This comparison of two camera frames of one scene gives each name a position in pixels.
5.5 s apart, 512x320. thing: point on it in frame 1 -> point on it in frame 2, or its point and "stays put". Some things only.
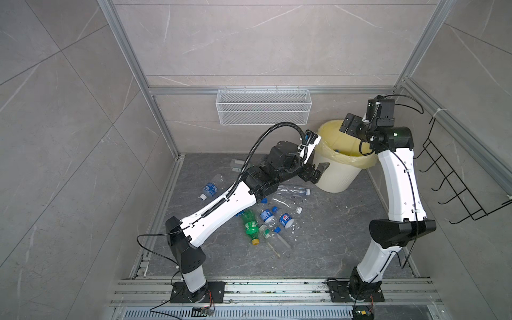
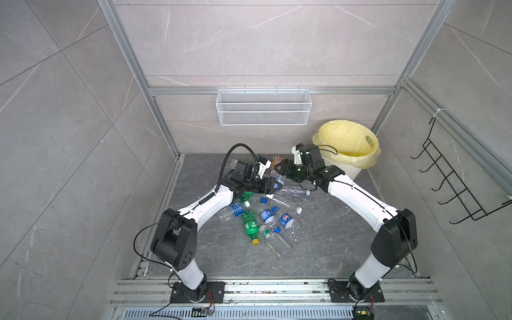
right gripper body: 357,129 -> 295,172
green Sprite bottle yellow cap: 251,222 stays put
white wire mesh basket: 263,107 stays put
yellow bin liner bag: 343,146 stays put
